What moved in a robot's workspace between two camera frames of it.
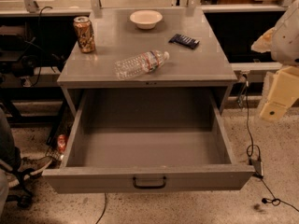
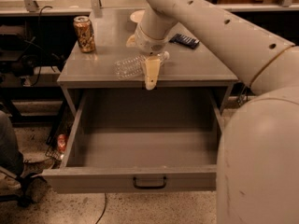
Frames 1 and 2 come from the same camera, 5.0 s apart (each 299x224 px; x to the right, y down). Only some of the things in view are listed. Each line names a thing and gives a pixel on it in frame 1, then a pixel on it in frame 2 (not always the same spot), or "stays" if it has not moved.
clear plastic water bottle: [140, 64] stays
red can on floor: [62, 143] stays
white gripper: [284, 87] → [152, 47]
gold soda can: [85, 34] stays
